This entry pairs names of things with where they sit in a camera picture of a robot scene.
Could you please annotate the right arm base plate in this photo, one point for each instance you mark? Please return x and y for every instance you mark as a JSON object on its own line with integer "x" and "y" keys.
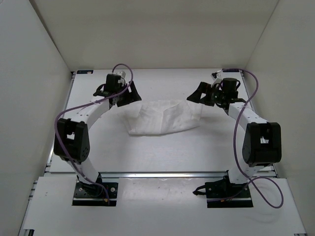
{"x": 223, "y": 194}

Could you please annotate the aluminium front rail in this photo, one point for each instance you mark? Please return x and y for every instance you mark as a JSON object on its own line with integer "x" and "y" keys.
{"x": 162, "y": 174}

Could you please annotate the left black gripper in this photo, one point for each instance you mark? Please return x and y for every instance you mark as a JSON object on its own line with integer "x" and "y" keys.
{"x": 132, "y": 97}

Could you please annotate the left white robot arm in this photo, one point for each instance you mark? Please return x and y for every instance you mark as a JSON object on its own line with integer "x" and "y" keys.
{"x": 72, "y": 143}

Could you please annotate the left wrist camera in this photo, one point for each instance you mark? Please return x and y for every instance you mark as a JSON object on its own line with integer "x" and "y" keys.
{"x": 121, "y": 77}

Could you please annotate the blue corner label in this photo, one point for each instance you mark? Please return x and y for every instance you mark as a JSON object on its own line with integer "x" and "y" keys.
{"x": 84, "y": 72}
{"x": 231, "y": 70}

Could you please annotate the right blue corner label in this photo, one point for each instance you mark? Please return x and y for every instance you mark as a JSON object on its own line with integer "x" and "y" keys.
{"x": 231, "y": 70}

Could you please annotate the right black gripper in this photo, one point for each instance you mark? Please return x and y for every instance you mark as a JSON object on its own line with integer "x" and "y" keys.
{"x": 203, "y": 89}

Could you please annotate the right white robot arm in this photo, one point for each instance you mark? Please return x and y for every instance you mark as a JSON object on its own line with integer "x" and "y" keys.
{"x": 262, "y": 145}

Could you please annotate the left blue corner label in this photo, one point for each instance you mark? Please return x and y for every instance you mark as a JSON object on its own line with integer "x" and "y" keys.
{"x": 84, "y": 72}

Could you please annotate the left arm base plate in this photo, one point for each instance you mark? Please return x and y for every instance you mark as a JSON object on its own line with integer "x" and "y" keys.
{"x": 90, "y": 196}

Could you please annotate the white pleated skirt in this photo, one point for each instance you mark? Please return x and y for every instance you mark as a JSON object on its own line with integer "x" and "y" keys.
{"x": 161, "y": 117}

